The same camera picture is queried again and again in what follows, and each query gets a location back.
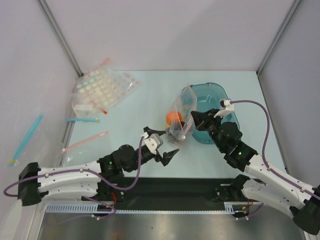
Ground zip bag red dots back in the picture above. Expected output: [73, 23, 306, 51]
[109, 70, 143, 101]

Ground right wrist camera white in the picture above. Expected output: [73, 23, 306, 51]
[214, 98, 235, 118]

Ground white slotted cable duct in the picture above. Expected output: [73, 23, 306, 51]
[46, 201, 251, 215]

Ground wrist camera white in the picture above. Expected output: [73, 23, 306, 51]
[142, 132, 163, 155]
[214, 98, 235, 118]

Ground zip bag pastel dots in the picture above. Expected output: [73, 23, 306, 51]
[71, 57, 120, 118]

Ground clear bag teal zipper wall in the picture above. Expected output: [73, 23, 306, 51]
[7, 114, 51, 173]

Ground zip bag blue zipper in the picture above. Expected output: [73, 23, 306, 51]
[65, 109, 101, 124]

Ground right aluminium frame post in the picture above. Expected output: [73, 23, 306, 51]
[256, 0, 304, 78]

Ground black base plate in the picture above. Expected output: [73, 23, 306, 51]
[92, 177, 251, 212]

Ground purple grape bunch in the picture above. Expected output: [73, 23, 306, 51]
[165, 128, 186, 144]

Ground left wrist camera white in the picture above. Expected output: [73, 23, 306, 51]
[142, 132, 163, 155]

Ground aluminium frame post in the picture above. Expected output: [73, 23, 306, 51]
[36, 0, 83, 78]
[256, 0, 304, 78]

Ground left aluminium frame post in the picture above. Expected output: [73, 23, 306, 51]
[36, 0, 83, 78]

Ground clear zip bag red dots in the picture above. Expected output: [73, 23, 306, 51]
[165, 85, 197, 148]

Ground orange fruit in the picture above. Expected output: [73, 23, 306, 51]
[165, 111, 183, 125]

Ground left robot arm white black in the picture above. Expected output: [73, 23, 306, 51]
[17, 127, 178, 207]

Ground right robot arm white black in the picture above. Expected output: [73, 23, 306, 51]
[191, 108, 320, 236]

